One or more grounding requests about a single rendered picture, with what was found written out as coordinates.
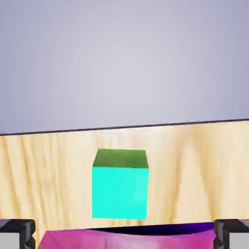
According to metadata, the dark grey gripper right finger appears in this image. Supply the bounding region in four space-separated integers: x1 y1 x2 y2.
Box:
213 218 249 249

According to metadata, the small green cube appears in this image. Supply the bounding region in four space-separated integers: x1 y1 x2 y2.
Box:
91 148 150 220

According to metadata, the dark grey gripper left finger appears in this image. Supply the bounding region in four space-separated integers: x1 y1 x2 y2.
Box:
0 219 36 249

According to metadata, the large pink box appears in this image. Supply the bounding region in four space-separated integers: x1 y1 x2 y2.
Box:
38 222 216 249

